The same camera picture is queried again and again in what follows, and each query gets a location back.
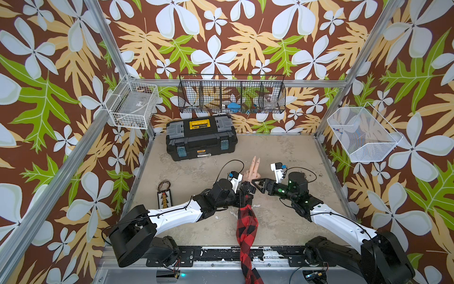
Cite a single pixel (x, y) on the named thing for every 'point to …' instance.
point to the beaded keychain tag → (164, 194)
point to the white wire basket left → (132, 105)
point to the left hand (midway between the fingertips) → (252, 194)
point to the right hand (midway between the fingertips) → (255, 182)
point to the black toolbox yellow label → (200, 136)
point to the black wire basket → (231, 93)
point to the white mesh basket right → (365, 135)
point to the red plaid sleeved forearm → (246, 230)
